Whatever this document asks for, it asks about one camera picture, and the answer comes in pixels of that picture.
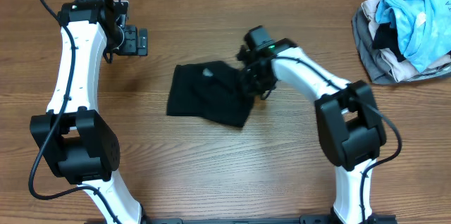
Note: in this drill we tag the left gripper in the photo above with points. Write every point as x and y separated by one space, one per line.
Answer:
131 47

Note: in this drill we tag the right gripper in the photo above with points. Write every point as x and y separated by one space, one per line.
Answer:
270 83

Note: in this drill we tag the black t-shirt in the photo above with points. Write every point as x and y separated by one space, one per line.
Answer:
211 91

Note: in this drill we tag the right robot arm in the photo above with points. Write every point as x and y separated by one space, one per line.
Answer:
350 131

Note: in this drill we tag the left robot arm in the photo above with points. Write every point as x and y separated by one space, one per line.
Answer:
73 139

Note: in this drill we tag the grey garment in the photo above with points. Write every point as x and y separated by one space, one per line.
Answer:
377 69

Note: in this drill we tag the black garment in pile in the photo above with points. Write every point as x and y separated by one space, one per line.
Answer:
387 38

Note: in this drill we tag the light blue t-shirt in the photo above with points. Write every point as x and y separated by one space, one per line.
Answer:
423 28

